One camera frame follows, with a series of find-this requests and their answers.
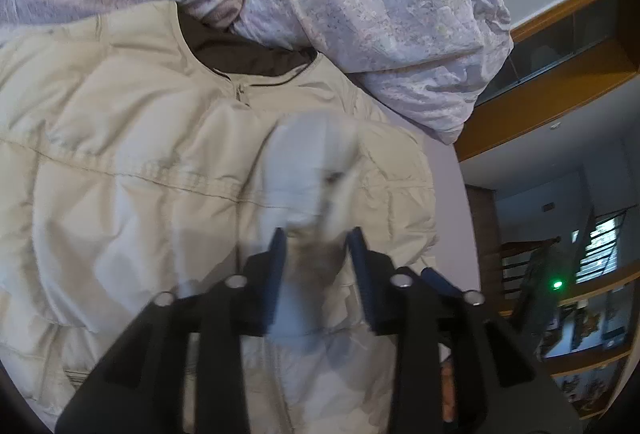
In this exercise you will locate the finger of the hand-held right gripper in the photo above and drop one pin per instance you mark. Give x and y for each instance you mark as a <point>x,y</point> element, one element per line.
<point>437,278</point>

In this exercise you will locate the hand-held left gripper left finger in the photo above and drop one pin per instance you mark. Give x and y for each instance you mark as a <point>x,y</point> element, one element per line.
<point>276,274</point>

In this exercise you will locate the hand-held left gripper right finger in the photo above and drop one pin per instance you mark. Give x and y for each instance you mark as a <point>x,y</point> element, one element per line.
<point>359,274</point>

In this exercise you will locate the beige puffer jacket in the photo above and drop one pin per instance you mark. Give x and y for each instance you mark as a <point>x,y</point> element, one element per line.
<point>125,139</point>

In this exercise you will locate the wooden stair railing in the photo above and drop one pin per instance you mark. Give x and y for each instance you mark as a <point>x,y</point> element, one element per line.
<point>510,264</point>

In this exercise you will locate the brown wooden panel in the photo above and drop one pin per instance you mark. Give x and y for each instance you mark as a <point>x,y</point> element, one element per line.
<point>482,239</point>

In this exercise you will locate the wooden bookshelf with books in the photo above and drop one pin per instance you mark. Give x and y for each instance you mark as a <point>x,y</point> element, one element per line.
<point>590,334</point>

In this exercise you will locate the window with blinds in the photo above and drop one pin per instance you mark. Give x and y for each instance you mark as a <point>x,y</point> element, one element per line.
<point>602,244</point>

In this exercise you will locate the wooden framed glass partition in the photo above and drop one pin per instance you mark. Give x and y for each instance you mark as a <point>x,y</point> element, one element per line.
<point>565,109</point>

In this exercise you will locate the lilac patterned duvet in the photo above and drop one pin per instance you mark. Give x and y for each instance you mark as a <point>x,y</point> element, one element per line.
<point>375,14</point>

